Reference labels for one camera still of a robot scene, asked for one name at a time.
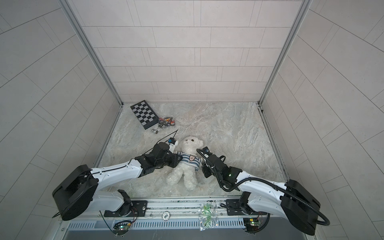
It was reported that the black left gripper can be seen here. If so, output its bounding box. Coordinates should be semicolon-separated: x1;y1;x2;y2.
154;152;185;169

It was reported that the blue white striped knit sweater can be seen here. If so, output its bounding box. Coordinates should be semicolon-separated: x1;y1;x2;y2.
177;152;202;171

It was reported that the white fluffy teddy bear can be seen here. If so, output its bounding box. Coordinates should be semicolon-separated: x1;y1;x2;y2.
167;136;204;191

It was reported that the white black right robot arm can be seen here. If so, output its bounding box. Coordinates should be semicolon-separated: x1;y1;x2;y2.
198;150;331;236

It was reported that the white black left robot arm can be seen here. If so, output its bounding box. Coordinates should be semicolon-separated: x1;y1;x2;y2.
52;142;182;221

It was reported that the bag of colourful small parts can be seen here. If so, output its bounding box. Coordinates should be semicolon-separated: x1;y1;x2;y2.
158;117;176;128

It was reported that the clear bag of green parts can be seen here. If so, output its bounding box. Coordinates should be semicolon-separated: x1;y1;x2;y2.
198;203;219;231

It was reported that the black white chessboard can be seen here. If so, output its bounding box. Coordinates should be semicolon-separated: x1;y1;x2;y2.
130;100;159;130

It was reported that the right circuit board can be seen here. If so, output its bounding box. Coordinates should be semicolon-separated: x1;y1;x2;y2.
243;218;261;234

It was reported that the left green circuit board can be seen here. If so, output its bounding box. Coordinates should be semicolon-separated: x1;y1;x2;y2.
113;220;133;236

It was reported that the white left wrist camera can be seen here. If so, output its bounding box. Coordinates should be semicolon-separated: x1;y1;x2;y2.
168;138;178;153

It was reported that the aluminium front mounting rail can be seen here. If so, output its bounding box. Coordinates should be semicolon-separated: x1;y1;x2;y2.
98;195;311;223

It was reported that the round silver rail knob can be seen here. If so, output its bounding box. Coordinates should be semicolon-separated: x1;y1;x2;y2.
162;211;171;221

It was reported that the left aluminium corner post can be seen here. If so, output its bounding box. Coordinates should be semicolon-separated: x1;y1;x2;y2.
58;0;124;107

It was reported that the aluminium corner post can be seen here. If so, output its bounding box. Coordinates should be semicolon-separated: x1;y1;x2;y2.
259;0;312;107
58;0;124;107

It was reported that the black corrugated cable conduit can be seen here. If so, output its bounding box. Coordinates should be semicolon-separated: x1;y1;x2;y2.
196;148;331;234

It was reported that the right aluminium corner post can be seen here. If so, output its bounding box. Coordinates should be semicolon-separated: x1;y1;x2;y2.
259;0;312;107

